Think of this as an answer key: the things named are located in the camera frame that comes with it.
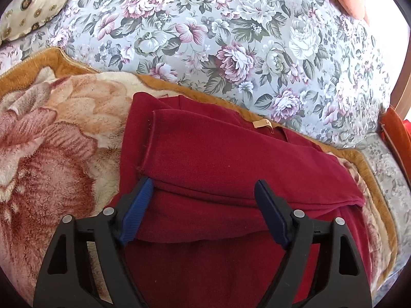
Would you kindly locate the orange velvet cushion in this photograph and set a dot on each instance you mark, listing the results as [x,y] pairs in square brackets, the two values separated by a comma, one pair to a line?
[398,138]

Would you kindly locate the wooden door frame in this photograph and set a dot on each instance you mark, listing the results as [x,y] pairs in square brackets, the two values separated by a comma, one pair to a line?
[403,93]

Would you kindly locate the cream spotted pillow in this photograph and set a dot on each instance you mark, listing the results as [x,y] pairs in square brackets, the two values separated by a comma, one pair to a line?
[29,3]

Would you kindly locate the grey floral quilt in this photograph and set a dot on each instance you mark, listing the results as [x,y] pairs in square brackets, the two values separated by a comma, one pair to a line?
[240,38]

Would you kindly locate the dark red knit sweater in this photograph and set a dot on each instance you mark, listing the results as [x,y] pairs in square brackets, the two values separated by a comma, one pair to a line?
[224,154]

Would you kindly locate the plush rose print blanket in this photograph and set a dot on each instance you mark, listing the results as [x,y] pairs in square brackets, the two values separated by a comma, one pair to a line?
[54,141]

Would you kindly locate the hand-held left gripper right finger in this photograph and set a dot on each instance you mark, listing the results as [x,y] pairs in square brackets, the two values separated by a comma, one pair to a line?
[273,210]

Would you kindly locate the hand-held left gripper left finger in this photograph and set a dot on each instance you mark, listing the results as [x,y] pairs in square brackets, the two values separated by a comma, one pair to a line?
[136,210]

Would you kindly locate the grey floral bed sheet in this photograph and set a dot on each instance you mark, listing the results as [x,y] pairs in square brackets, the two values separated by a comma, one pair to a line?
[390,179]

